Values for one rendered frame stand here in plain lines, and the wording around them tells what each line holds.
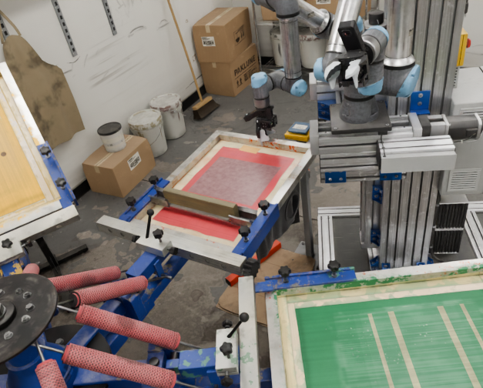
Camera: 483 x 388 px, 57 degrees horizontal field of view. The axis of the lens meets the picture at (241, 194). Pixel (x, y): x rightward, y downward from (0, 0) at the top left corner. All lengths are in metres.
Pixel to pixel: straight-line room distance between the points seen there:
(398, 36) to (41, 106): 2.74
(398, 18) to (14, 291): 1.41
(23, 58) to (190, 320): 2.15
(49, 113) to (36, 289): 2.53
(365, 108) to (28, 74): 2.55
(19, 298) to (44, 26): 2.72
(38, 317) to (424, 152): 1.39
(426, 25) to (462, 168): 0.66
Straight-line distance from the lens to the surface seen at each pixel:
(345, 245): 2.75
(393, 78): 1.68
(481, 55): 5.15
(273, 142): 2.23
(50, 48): 3.80
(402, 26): 1.63
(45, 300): 1.29
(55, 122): 3.77
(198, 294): 2.89
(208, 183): 2.08
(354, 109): 1.77
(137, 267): 1.64
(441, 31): 1.91
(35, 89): 3.66
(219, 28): 4.86
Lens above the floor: 2.14
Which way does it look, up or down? 37 degrees down
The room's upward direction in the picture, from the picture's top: 11 degrees counter-clockwise
